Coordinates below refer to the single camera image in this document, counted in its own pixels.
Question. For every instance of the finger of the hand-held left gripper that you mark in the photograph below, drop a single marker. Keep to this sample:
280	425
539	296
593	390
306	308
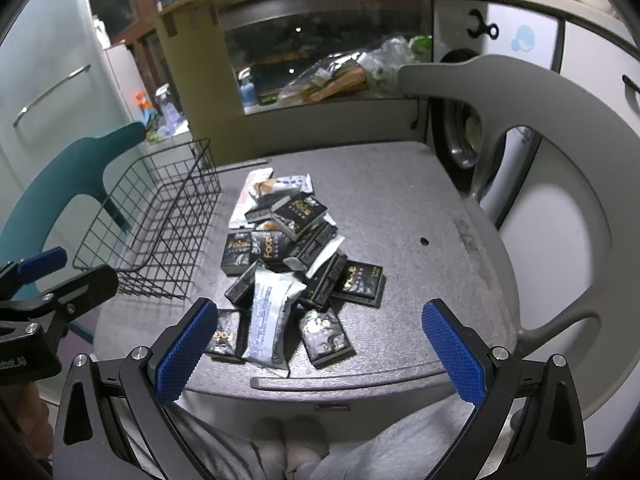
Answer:
85	285
42	262

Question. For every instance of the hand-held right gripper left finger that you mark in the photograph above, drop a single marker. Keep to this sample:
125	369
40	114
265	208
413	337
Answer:
185	350

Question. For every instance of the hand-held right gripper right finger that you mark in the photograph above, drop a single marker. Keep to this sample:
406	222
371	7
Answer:
450	355

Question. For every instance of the long white packet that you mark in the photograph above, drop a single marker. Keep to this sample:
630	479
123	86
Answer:
250	195

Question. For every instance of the pile of snack packets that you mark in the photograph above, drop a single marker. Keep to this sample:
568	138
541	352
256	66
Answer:
295	210

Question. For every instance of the teal chair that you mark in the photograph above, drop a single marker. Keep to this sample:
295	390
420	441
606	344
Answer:
60	170

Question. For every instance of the grey fuzzy slipper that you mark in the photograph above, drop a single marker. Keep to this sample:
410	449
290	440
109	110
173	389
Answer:
306	437

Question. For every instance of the purple spray bottle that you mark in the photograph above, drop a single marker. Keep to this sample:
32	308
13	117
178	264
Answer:
170	110

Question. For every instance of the white refrigerator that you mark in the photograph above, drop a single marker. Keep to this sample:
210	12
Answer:
60	35

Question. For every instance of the blue spray bottle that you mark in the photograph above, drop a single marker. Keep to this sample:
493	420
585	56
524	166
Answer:
247	92

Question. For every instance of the small green dish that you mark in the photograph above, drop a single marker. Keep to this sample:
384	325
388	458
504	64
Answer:
267	98

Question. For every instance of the grey chair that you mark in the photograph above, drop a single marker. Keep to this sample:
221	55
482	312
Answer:
575	125

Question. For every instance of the brown wooden shelf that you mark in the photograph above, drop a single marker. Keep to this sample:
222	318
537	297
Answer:
145	15

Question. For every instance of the clear plastic bag of bread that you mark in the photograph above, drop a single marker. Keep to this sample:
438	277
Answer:
340	82

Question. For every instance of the white green plastic bag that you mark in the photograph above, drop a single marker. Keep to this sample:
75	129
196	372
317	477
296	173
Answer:
400	52

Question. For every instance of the black hook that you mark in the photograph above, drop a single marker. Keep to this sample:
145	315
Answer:
484	27

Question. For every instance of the white washing machine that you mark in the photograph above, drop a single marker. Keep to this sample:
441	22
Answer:
450	25

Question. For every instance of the yellow wooden window frame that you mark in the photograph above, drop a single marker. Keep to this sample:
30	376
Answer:
200	85

